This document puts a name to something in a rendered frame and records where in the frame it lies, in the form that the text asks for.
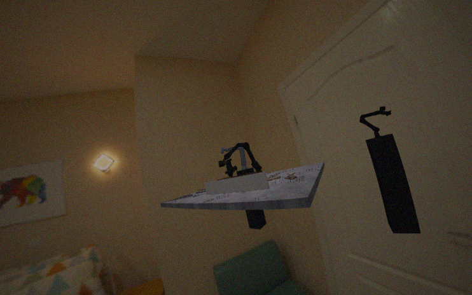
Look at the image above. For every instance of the white flat panel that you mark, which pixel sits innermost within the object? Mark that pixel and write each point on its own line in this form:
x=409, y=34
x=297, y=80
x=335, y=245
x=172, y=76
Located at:
x=251, y=182

